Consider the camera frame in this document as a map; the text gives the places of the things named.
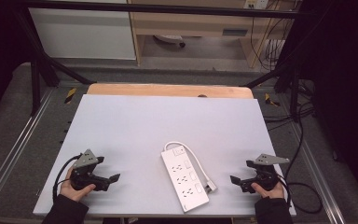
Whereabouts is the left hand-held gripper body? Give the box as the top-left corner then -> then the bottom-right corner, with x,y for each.
69,148 -> 111,192

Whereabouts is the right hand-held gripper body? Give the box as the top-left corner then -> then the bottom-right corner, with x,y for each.
240,153 -> 291,194

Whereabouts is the person's right hand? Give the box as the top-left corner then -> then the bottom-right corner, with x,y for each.
250,181 -> 285,200

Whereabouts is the person's left hand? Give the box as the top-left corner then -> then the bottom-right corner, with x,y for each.
59,167 -> 97,203

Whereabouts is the white power plug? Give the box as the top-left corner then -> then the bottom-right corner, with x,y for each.
204,180 -> 218,192

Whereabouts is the white power strip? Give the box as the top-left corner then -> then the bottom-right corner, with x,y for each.
159,146 -> 211,214

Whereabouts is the white table board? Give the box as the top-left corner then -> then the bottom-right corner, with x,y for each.
32,94 -> 297,218

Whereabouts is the yellow black tape strip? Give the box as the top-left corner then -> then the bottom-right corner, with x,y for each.
63,87 -> 77,105
264,92 -> 281,107

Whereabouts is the wooden table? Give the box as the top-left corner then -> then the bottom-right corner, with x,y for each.
86,82 -> 255,100

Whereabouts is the white cabinet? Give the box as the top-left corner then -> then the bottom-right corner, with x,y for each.
28,0 -> 137,61

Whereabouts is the white chair base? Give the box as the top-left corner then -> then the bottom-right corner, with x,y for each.
153,34 -> 186,49

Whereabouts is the light wooden desk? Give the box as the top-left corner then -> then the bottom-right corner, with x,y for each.
127,0 -> 300,68

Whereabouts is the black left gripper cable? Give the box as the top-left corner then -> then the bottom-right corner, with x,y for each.
52,153 -> 84,202

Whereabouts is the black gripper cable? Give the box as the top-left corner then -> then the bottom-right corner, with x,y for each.
52,153 -> 84,202
274,99 -> 324,215

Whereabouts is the white power strip cable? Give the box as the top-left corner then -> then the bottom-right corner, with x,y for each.
163,141 -> 213,185

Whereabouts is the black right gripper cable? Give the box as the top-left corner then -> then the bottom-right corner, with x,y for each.
274,99 -> 324,215

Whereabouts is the metal floor rail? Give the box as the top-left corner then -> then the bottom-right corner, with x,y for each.
0,88 -> 57,214
287,122 -> 347,224

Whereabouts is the hanging black cables bundle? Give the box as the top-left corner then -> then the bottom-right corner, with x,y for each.
249,0 -> 299,72

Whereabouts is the white wall socket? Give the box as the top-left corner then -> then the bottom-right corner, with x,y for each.
243,0 -> 270,10

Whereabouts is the black metal frame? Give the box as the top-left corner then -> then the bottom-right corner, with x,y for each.
11,0 -> 304,123

